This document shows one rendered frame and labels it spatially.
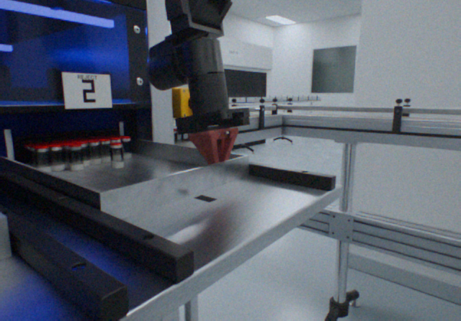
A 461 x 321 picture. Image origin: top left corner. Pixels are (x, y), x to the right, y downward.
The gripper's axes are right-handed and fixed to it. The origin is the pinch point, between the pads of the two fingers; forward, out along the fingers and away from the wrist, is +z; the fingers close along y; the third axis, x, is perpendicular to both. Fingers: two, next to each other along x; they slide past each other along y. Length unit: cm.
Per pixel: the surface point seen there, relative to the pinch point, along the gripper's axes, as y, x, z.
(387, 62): 6, -144, -28
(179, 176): -1.3, 9.2, -1.2
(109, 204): -1.2, 19.1, -0.3
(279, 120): 35, -78, -7
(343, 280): 19, -86, 63
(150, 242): -11.5, 21.7, 1.6
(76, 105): 22.6, 9.2, -14.1
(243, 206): -8.8, 6.4, 3.3
